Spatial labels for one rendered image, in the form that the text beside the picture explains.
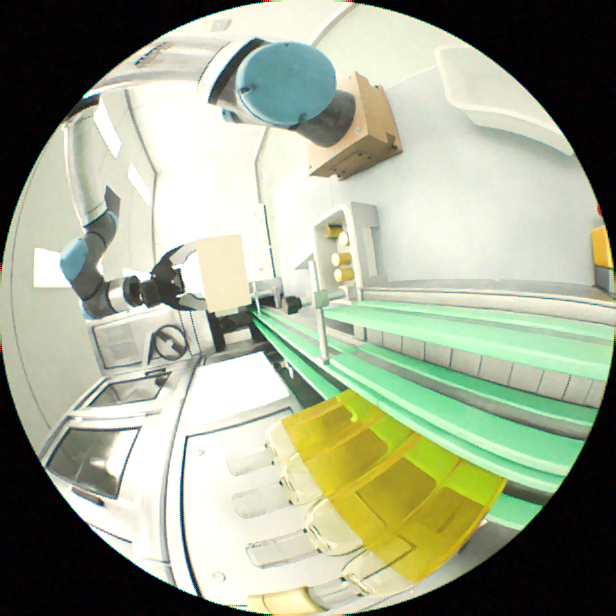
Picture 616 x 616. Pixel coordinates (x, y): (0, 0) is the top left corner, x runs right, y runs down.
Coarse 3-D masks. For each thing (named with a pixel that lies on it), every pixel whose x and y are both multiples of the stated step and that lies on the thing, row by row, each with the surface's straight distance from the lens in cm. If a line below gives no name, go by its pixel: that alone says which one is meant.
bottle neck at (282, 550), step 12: (264, 540) 19; (276, 540) 18; (288, 540) 18; (300, 540) 17; (252, 552) 18; (264, 552) 18; (276, 552) 18; (288, 552) 17; (300, 552) 17; (312, 552) 18; (264, 564) 18; (276, 564) 18
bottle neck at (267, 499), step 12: (240, 492) 21; (252, 492) 20; (264, 492) 20; (276, 492) 20; (240, 504) 20; (252, 504) 20; (264, 504) 20; (276, 504) 20; (288, 504) 20; (240, 516) 21; (252, 516) 21
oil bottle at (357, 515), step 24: (408, 456) 19; (432, 456) 19; (456, 456) 20; (360, 480) 17; (384, 480) 17; (408, 480) 17; (432, 480) 18; (336, 504) 16; (360, 504) 16; (384, 504) 16; (408, 504) 16; (312, 528) 16; (336, 528) 16; (360, 528) 16; (384, 528) 16; (336, 552) 16
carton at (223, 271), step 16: (208, 240) 31; (224, 240) 31; (240, 240) 31; (208, 256) 31; (224, 256) 30; (240, 256) 31; (208, 272) 31; (224, 272) 30; (240, 272) 31; (208, 288) 31; (224, 288) 31; (240, 288) 31; (208, 304) 31; (224, 304) 31; (240, 304) 31
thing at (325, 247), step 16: (336, 208) 42; (320, 224) 50; (336, 224) 51; (352, 224) 38; (320, 240) 52; (336, 240) 54; (352, 240) 37; (320, 256) 51; (352, 256) 38; (320, 272) 50; (320, 288) 50; (336, 288) 52
